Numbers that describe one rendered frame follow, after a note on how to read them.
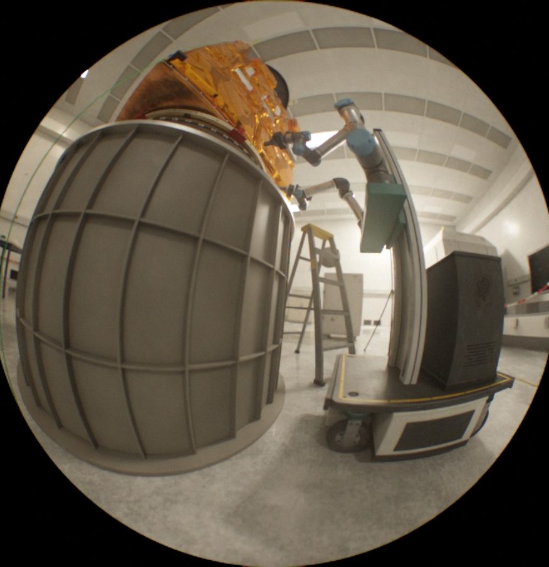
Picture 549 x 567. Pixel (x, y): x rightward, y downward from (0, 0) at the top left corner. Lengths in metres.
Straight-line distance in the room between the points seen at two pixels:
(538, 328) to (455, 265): 3.16
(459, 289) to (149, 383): 1.04
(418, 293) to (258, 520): 0.93
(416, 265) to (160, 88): 1.68
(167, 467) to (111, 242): 0.70
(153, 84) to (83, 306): 1.27
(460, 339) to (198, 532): 0.98
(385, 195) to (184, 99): 1.26
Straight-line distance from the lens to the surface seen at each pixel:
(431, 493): 0.83
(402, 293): 1.01
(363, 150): 0.74
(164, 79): 1.37
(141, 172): 0.62
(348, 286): 3.95
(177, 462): 0.73
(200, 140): 0.71
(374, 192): 0.69
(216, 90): 1.44
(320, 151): 1.15
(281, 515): 0.65
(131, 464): 0.74
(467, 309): 0.77
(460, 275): 0.76
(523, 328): 3.95
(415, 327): 0.75
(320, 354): 1.42
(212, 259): 0.54
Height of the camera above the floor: 0.60
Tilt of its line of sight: 8 degrees up
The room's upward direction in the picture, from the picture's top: 6 degrees clockwise
